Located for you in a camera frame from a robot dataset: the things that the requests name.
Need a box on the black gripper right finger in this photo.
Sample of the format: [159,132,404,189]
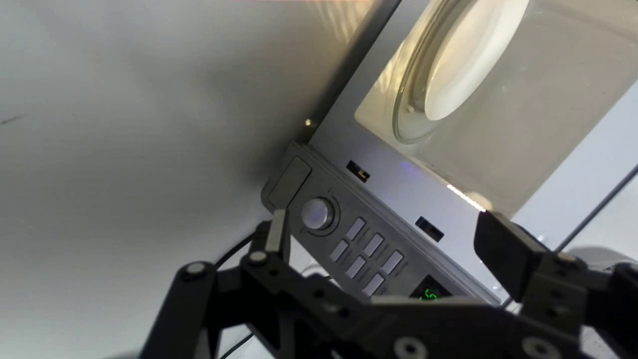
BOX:
[472,209,638,359]

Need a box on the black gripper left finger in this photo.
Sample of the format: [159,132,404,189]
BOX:
[137,207,374,359]

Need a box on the white round plate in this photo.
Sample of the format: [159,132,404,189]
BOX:
[420,0,533,124]

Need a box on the silver microwave oven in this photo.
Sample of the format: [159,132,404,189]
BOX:
[258,0,638,309]

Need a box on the glass microwave turntable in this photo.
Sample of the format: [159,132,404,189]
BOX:
[388,0,509,146]

